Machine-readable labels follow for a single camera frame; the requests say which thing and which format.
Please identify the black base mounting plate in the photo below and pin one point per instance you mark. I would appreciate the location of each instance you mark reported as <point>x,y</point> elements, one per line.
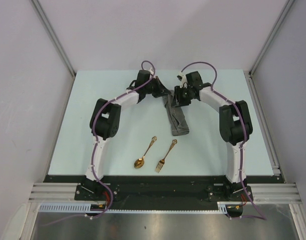
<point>159,193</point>

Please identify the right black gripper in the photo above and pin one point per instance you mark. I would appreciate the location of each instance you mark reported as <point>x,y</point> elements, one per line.
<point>179,100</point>

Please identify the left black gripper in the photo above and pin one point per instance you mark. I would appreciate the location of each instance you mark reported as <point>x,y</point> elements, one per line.
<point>161,90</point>

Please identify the aluminium frame post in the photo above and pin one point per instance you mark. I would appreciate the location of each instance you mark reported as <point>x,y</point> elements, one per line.
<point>272,34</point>
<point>38,8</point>

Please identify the gold spoon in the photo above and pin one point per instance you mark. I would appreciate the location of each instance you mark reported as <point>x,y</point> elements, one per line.
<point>140,161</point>

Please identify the right aluminium frame post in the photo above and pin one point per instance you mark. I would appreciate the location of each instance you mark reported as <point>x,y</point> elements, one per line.
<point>272,34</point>

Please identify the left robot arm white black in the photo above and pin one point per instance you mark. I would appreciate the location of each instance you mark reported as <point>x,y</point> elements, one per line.
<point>105,119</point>

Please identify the left aluminium frame post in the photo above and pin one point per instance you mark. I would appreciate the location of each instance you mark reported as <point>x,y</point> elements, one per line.
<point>38,8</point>

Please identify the gold fork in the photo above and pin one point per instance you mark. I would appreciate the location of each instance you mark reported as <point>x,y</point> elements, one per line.
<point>161,163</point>

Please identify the grey cloth napkin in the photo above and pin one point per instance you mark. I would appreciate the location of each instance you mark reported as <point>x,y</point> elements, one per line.
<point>176,117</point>

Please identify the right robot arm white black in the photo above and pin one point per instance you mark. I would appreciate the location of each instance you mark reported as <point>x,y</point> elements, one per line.
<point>235,126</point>

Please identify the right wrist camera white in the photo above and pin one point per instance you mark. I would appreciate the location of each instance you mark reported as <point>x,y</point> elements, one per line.
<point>182,77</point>

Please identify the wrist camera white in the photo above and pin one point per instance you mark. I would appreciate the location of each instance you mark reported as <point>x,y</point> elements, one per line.
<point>182,77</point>
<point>152,71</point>

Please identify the front aluminium frame rail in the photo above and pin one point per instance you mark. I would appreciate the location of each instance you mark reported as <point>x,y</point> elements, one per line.
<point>262,193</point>

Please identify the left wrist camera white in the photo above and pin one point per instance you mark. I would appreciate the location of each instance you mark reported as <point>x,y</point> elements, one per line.
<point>152,71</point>

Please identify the right aluminium side rail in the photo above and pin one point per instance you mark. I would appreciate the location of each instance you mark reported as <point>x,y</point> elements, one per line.
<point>263,125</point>

